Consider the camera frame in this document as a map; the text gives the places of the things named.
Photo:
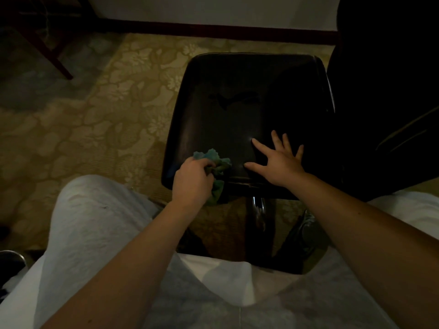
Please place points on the person's left hand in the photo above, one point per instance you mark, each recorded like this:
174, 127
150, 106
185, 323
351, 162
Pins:
192, 185

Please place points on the person's right hand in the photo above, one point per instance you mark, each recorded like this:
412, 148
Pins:
283, 169

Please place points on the green cleaning cloth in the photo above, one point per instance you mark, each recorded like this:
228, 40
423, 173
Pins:
211, 155

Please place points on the black leather chair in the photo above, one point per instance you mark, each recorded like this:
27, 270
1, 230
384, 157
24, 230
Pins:
240, 116

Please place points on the person's right forearm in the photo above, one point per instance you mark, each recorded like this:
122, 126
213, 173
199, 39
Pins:
370, 232

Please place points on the person's left forearm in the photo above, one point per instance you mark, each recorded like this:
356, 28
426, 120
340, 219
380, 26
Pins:
137, 267

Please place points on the white sneaker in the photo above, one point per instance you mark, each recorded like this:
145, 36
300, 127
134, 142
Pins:
307, 226

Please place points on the dark red baseboard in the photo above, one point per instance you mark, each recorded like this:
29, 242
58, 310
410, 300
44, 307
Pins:
223, 30

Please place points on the dark red wooden table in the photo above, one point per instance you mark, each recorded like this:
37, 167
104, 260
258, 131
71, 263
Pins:
55, 63

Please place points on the metal trash bin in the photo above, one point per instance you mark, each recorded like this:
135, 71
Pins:
10, 258

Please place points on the white crumpled tissue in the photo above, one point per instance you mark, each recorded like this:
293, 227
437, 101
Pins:
13, 280

